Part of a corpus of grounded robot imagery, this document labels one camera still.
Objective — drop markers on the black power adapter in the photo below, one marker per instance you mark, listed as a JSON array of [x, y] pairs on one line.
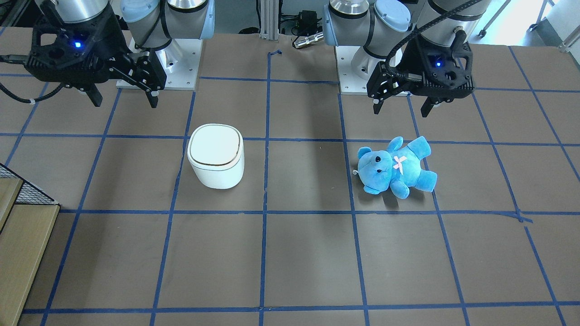
[[306, 19]]

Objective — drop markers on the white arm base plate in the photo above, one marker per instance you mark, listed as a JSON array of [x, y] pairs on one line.
[[180, 60], [355, 67]]

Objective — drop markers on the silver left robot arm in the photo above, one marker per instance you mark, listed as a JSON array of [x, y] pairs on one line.
[[385, 27]]

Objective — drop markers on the wire mesh wooden shelf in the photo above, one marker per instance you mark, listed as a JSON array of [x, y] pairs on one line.
[[28, 215]]

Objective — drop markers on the aluminium frame post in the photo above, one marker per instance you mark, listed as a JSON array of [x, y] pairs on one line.
[[269, 12]]

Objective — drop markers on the blue teddy bear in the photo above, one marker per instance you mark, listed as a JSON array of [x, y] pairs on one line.
[[397, 168]]

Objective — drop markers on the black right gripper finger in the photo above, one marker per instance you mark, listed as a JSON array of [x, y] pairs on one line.
[[152, 97], [94, 95]]

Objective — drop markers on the silver metal cylinder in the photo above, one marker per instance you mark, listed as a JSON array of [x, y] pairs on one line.
[[302, 42]]

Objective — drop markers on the white trash can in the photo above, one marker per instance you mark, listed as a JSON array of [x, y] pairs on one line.
[[217, 156]]

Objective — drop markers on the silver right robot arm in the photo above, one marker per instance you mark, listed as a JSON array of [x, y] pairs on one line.
[[154, 23]]

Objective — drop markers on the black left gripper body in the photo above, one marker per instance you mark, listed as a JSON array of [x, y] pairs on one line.
[[410, 58]]

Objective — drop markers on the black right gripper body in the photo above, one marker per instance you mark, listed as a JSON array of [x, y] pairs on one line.
[[108, 40]]

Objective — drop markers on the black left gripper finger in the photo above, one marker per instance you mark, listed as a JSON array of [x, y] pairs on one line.
[[377, 105], [429, 104]]

